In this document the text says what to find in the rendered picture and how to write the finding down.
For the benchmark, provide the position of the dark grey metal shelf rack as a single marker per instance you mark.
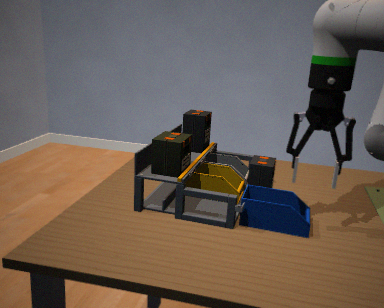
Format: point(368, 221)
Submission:
point(169, 197)

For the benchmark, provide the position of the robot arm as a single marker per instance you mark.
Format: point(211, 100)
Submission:
point(340, 29)

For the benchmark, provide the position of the blue bin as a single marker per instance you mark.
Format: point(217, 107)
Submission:
point(275, 217)

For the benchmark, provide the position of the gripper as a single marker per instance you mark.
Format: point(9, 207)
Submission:
point(326, 120)

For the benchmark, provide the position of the yellow open bin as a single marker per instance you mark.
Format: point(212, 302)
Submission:
point(217, 178)

